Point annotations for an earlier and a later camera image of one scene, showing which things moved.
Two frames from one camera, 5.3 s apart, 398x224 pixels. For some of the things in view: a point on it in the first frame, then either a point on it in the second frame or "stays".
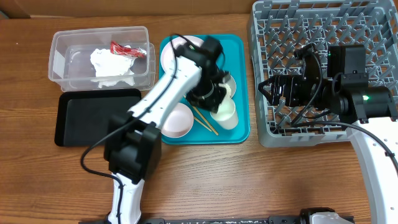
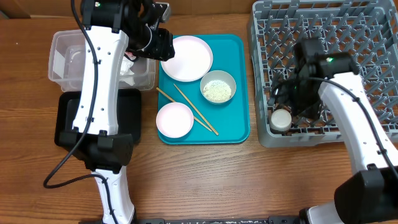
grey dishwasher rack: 278,28 stays
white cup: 226,116 -> 280,120
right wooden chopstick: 206,121 stays
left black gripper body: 204,93 -> 147,43
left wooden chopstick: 201,123 stays
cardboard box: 12,9 stays
